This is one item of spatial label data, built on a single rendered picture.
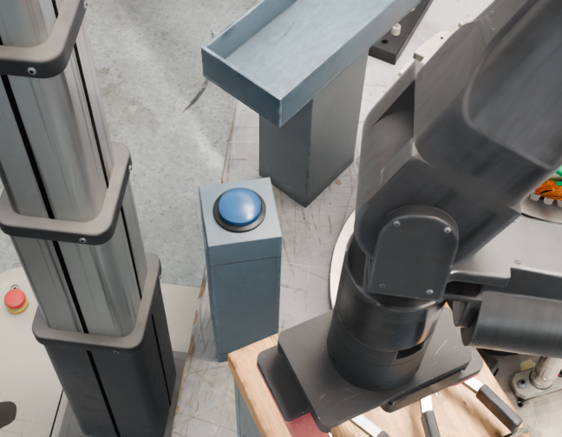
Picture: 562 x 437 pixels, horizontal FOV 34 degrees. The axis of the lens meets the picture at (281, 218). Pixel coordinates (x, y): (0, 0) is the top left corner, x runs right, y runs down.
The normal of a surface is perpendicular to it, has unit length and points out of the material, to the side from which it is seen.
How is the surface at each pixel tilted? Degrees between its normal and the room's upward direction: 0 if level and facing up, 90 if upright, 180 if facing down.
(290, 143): 90
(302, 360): 2
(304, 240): 0
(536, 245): 12
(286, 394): 2
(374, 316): 90
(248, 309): 90
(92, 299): 90
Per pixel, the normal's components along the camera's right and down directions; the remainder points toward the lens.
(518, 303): -0.04, 0.07
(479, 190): -0.07, 0.74
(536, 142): 0.06, 0.58
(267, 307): 0.18, 0.82
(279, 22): 0.02, -0.55
